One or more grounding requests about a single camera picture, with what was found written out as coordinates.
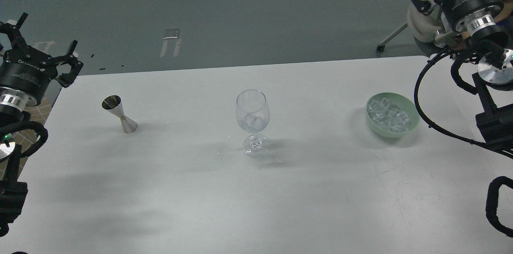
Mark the clear ice cubes pile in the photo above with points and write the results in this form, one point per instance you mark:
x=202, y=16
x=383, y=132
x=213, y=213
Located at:
x=388, y=116

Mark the beige office chair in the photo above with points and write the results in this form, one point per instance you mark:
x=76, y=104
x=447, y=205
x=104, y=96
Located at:
x=430, y=31

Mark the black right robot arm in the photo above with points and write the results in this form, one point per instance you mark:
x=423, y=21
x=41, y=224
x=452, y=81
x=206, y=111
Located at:
x=485, y=62

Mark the green bowl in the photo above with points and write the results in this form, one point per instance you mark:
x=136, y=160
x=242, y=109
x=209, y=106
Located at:
x=406, y=104

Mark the clear ice cube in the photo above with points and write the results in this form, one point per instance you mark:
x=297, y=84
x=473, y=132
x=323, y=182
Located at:
x=253, y=122

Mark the metal floor plate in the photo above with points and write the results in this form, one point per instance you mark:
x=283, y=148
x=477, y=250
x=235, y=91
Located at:
x=171, y=33

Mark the steel cocktail jigger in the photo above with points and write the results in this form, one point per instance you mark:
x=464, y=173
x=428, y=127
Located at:
x=113, y=104

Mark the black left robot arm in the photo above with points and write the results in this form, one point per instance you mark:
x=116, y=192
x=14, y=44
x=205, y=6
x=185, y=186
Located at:
x=21, y=137

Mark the clear wine glass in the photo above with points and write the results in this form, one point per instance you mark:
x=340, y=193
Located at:
x=253, y=101

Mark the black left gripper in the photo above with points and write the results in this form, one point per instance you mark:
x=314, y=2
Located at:
x=29, y=74

